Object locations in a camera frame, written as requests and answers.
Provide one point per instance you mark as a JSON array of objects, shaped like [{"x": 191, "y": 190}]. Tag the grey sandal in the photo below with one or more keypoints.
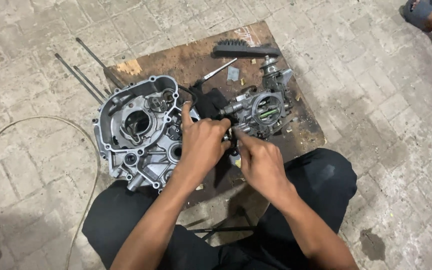
[{"x": 420, "y": 15}]

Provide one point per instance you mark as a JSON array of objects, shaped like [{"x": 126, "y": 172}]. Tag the person's left hand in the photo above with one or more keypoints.
[{"x": 201, "y": 146}]

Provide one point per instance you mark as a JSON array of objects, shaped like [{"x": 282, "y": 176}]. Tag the black metal stool frame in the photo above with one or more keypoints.
[{"x": 219, "y": 228}]

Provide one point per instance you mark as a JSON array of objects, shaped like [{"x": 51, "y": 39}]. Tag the small grey metal plate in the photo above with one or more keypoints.
[{"x": 233, "y": 74}]

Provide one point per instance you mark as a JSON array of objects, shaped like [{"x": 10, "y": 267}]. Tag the black thin gasket loop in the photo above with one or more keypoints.
[{"x": 191, "y": 92}]

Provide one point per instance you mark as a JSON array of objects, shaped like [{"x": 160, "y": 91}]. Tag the person's right fingers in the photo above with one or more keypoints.
[{"x": 251, "y": 142}]

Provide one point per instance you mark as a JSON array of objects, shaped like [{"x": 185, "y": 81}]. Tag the grey metal pump part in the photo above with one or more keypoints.
[{"x": 274, "y": 75}]

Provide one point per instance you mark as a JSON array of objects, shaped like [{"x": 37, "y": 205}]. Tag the person's right hand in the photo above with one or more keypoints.
[{"x": 264, "y": 168}]

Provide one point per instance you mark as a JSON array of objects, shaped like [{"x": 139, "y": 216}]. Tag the silver engine crankcase half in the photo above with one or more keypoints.
[{"x": 137, "y": 127}]

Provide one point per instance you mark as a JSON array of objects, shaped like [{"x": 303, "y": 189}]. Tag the silver carburetor body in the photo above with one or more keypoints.
[{"x": 261, "y": 112}]

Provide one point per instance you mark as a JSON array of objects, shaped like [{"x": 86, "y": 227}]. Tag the long metal stud rod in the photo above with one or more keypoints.
[
  {"x": 88, "y": 80},
  {"x": 77, "y": 77},
  {"x": 96, "y": 60}
]

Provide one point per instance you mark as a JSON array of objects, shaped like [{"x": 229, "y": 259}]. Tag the worn wooden board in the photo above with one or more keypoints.
[{"x": 186, "y": 63}]

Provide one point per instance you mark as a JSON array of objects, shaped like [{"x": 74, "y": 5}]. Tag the black bristle brush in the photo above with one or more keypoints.
[{"x": 246, "y": 50}]

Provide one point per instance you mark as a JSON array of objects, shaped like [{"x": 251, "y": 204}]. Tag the black cloth rag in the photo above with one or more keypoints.
[{"x": 210, "y": 103}]

